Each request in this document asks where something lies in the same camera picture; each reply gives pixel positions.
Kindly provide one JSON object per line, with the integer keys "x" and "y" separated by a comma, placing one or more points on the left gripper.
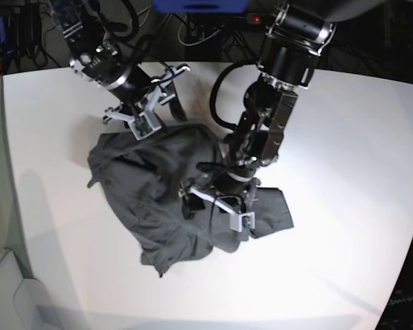
{"x": 232, "y": 182}

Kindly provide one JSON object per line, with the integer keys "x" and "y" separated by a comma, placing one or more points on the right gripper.
{"x": 136, "y": 86}

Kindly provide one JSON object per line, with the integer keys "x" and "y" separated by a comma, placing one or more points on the dark grey t-shirt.
{"x": 141, "y": 180}

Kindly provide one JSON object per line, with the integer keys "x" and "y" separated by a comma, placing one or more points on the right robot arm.
{"x": 101, "y": 52}

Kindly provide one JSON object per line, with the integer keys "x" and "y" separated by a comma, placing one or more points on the blue box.
{"x": 200, "y": 6}

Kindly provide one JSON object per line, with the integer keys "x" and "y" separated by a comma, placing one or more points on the black power strip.
{"x": 258, "y": 19}

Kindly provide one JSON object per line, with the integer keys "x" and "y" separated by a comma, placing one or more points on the grey chair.
{"x": 24, "y": 302}

